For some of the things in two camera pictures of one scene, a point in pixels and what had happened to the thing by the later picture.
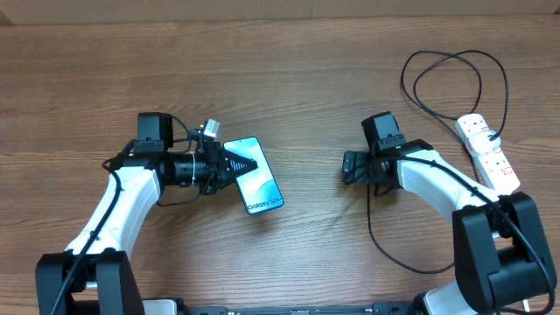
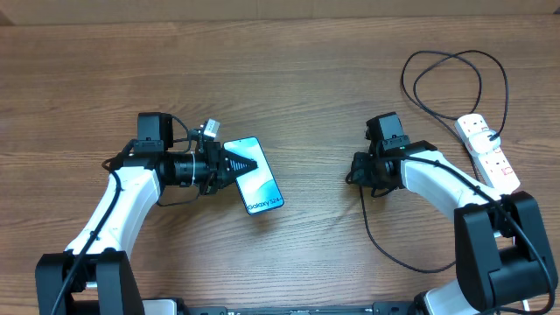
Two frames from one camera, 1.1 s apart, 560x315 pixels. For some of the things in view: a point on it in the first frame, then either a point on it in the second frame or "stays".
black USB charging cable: [449, 128] -> [439, 115]
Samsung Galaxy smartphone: [259, 187] stays
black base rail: [387, 308] stays
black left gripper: [217, 158] stays
